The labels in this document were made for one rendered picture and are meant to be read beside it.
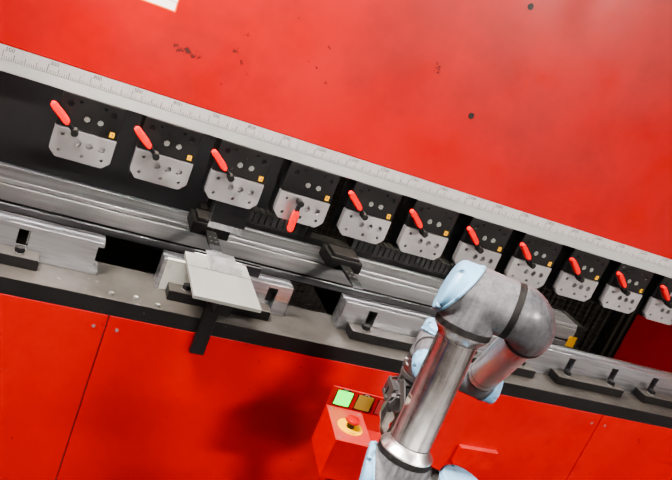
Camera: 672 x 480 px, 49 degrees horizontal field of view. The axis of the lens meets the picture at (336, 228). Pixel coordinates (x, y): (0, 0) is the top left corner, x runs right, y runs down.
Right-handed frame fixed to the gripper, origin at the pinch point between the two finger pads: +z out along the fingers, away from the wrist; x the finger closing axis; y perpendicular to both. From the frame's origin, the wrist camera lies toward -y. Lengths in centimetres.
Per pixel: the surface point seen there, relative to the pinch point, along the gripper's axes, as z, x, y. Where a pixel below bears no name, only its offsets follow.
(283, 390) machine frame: 10.9, 23.3, 23.8
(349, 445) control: 1.1, 11.1, -6.1
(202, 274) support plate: -19, 58, 23
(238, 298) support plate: -20, 48, 14
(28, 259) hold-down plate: -9, 100, 24
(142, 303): -7, 70, 22
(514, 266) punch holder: -40, -37, 46
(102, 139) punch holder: -44, 92, 32
